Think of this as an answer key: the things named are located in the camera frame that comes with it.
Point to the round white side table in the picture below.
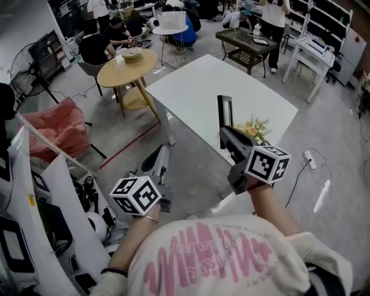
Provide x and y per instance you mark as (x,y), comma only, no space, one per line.
(170,30)

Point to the white helmet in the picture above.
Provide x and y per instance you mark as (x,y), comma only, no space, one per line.
(96,225)

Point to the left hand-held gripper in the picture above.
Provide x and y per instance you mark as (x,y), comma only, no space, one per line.
(136,195)

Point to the white printer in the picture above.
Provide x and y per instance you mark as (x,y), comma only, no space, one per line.
(318,45)

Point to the person's right forearm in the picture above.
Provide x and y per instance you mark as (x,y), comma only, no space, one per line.
(271,208)

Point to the pink cushioned chair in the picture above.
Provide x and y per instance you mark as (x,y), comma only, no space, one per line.
(57,127)

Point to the round wooden table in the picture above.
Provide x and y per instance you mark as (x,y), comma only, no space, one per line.
(121,72)

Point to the white foam board panel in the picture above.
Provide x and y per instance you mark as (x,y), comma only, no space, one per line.
(72,208)

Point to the black standing fan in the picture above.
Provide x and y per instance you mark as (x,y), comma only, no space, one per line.
(29,69)

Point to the grey cabinet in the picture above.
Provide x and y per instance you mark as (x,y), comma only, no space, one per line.
(351,55)

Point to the white shelving unit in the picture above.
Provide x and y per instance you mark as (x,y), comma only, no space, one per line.
(326,17)

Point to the long wooden stick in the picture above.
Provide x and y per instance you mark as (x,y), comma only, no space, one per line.
(55,146)

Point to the white power strip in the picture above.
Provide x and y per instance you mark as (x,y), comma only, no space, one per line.
(310,159)

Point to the white shirt with pink print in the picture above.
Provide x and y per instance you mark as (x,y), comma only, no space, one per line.
(219,260)

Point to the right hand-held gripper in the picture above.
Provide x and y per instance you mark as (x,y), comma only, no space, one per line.
(267,164)

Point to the white plastic basket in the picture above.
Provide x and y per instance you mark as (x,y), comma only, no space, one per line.
(171,19)

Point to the black storage shelf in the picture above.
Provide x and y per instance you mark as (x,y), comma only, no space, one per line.
(52,49)

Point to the white plastic bottle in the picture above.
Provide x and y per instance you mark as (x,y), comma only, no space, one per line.
(256,30)

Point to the person's left forearm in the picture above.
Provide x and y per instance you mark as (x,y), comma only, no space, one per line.
(136,240)

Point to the grey chair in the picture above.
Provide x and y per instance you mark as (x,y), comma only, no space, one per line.
(89,70)

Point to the dark glass coffee table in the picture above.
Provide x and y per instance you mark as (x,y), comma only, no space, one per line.
(242,39)

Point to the yellow artificial flower bouquet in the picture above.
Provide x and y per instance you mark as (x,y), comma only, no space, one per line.
(251,127)

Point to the white desk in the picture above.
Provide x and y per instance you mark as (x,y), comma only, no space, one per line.
(313,56)

